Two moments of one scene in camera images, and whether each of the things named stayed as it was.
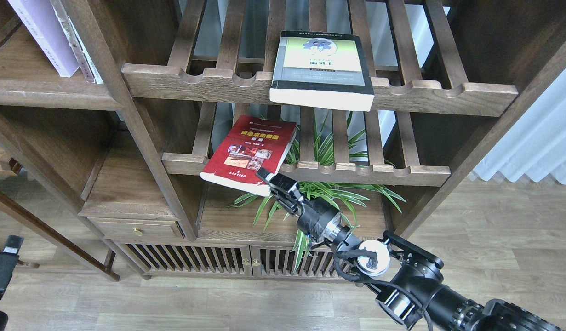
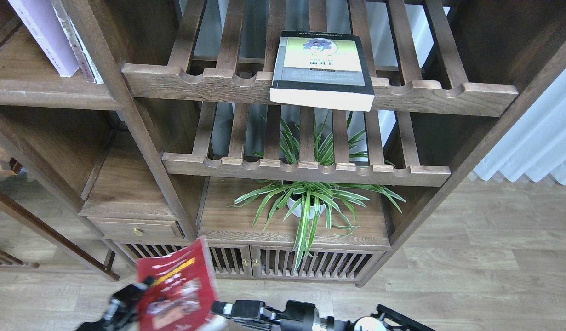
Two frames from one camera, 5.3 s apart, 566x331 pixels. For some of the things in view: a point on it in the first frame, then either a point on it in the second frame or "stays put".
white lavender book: (41, 19) stays put
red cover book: (240, 145) to (183, 296)
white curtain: (543, 142) stays put
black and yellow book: (320, 70) stays put
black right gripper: (319, 219) to (297, 316)
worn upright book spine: (88, 69) stays put
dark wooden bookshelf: (136, 131) stays put
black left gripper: (0, 273) to (123, 309)
